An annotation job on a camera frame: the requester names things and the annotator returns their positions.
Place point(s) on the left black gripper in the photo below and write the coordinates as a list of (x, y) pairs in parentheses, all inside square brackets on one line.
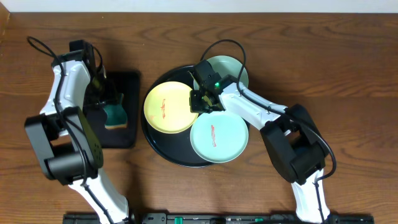
[(101, 101)]

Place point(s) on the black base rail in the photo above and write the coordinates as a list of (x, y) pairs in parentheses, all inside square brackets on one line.
[(162, 218)]

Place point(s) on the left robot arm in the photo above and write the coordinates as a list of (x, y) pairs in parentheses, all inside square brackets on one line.
[(67, 148)]

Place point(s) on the green yellow sponge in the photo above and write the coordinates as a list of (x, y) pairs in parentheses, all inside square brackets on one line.
[(116, 115)]

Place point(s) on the light blue plate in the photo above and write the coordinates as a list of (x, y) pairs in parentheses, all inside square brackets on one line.
[(219, 137), (226, 65)]

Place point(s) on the rectangular black tray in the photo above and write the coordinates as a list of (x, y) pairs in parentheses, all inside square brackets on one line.
[(127, 83)]

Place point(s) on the round black tray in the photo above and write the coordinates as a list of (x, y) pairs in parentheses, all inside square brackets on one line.
[(175, 148)]

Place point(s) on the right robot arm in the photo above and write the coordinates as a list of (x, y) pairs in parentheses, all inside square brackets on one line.
[(294, 144)]

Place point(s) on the yellow plate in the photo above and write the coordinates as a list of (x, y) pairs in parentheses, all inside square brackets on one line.
[(167, 108)]

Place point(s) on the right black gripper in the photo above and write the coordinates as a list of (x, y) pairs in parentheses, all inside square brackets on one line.
[(194, 107)]

